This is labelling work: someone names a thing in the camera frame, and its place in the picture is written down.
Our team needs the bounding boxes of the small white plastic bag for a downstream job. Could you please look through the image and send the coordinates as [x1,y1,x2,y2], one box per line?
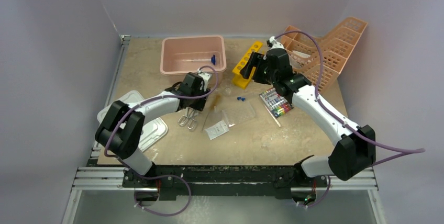
[205,120,229,140]

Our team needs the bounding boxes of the brown test tube brush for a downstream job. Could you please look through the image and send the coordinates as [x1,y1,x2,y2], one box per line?
[201,93,222,132]

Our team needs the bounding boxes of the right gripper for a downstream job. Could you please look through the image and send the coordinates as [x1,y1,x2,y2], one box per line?
[241,52,279,86]

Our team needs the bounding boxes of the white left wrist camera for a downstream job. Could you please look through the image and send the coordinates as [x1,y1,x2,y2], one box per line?
[197,72,212,90]

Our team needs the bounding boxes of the metal crucible tongs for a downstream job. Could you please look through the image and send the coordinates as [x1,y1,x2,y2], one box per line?
[177,107,199,131]

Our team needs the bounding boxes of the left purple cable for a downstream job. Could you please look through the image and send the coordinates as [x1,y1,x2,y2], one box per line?
[104,65,219,217]

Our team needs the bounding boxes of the pink plastic desk organizer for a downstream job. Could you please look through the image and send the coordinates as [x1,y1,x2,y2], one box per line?
[279,17,368,93]

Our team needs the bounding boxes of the yellow test tube rack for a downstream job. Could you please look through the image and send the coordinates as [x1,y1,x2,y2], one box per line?
[232,41,263,89]

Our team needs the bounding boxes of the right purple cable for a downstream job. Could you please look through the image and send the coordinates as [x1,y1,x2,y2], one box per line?
[270,31,426,209]

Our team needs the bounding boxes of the white bin lid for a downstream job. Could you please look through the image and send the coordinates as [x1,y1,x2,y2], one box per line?
[94,91,168,159]

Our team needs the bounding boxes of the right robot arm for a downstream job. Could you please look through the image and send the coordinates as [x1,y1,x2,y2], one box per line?
[240,49,376,186]

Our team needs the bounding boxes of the clear well plate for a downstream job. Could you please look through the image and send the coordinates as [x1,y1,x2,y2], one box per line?
[222,100,256,127]

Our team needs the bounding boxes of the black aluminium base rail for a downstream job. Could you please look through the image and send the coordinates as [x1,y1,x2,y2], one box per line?
[72,156,379,203]

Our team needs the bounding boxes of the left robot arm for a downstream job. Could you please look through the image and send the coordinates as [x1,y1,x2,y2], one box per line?
[95,72,212,187]

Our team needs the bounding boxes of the plastic bag in organizer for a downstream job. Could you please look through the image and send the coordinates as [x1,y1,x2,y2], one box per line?
[291,50,311,64]

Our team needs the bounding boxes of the purple cable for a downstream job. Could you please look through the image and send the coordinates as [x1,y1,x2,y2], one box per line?
[270,31,426,209]
[104,65,219,217]

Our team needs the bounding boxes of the glass stirring rod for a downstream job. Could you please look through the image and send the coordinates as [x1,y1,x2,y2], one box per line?
[264,105,282,128]

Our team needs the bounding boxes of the clear glass beaker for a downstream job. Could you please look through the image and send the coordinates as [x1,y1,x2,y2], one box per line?
[223,87,232,96]

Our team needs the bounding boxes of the marker pen pack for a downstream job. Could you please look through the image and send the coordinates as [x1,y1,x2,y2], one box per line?
[259,87,293,118]

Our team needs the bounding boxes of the pink plastic bin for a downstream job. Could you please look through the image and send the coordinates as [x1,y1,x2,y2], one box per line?
[160,35,227,76]

